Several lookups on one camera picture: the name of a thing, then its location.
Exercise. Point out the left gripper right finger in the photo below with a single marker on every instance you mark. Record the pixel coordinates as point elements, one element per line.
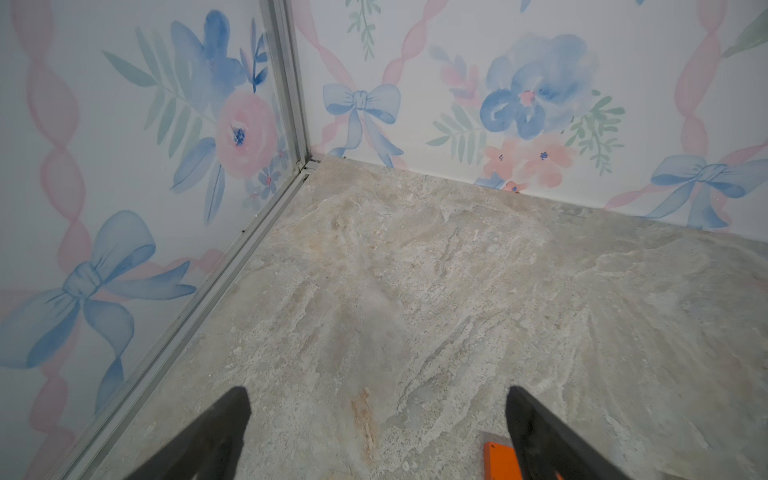
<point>546,448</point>

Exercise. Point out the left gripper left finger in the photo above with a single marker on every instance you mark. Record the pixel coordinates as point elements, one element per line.
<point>208,448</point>

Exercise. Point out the orange block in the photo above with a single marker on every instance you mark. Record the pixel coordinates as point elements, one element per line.
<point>501,463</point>

